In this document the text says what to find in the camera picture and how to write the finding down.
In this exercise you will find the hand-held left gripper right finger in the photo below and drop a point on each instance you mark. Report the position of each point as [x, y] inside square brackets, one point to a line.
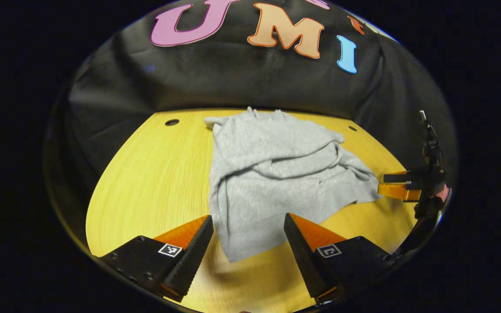
[302, 256]

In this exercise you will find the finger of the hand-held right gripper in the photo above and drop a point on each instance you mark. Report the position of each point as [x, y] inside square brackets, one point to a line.
[396, 191]
[395, 177]

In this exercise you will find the black backdrop cloth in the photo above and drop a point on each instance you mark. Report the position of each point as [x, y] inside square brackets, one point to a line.
[233, 82]

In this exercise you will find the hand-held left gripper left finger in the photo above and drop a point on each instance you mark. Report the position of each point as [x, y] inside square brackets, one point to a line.
[194, 256]

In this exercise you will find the gray zip-neck sweater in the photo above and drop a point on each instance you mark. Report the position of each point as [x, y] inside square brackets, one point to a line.
[268, 174]

